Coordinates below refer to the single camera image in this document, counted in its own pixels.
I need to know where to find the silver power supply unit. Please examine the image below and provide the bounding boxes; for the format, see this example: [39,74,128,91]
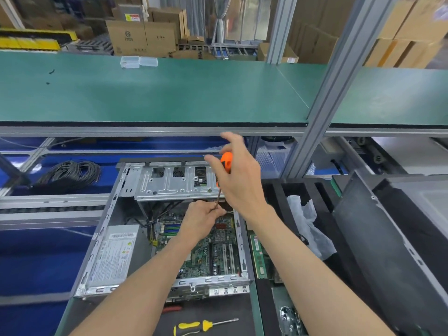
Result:
[85,224,140,289]

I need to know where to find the person's right forearm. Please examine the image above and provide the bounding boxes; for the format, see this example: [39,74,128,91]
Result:
[245,204,398,336]

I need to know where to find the silver metal bracket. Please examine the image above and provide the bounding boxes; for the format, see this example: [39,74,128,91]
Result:
[272,286,306,336]

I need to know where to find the white plastic bag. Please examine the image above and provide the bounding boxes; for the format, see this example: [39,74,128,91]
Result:
[286,195,337,262]

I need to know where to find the yellow black barrier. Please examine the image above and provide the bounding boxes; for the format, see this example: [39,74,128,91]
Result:
[0,28,78,52]

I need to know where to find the person's left forearm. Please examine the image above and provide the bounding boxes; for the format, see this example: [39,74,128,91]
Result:
[68,234,198,336]

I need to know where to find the green memory module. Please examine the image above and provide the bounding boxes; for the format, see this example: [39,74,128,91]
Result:
[249,234,269,280]

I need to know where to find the person's left hand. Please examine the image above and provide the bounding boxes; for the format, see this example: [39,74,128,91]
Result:
[175,200,227,244]

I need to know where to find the orange handled screwdriver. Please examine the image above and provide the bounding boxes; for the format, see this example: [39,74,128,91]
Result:
[214,152,234,209]

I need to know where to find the grey curtain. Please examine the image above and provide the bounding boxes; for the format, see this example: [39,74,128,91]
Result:
[209,0,229,44]

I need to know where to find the black foam tray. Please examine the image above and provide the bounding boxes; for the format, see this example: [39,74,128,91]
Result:
[255,178,354,336]

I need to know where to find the grey computer side panel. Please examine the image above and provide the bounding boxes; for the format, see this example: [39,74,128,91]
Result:
[332,170,448,336]

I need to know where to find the wide aluminium frame post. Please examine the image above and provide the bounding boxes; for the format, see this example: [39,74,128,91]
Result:
[281,0,400,179]

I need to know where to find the green computer motherboard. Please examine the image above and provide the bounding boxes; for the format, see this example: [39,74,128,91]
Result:
[153,210,243,281]

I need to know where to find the coil of black cable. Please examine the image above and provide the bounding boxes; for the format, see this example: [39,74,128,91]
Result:
[32,160,102,195]

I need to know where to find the narrow aluminium frame post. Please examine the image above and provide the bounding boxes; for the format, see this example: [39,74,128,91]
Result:
[265,0,299,65]

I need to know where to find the grey metal computer case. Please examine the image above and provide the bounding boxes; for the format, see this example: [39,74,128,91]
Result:
[73,158,255,302]

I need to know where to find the metal roller conveyor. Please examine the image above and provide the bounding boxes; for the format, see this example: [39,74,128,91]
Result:
[66,34,115,56]

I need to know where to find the large brown cardboard box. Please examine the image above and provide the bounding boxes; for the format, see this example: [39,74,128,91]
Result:
[105,20,177,57]

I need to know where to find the silver metal drive cage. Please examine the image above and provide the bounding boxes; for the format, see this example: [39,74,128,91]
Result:
[134,162,224,202]

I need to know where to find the person's right hand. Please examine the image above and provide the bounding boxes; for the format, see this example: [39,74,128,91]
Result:
[204,132,270,222]

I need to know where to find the stack of tan cardboard boxes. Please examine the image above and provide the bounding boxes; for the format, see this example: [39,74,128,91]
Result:
[363,0,448,70]

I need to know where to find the yellow black handled screwdriver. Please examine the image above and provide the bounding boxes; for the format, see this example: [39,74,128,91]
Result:
[174,318,239,336]

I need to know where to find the aluminium conveyor rail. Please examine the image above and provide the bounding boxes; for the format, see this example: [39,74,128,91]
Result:
[0,193,117,231]

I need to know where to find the small brown cardboard box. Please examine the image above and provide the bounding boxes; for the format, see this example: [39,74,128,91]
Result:
[257,42,299,64]

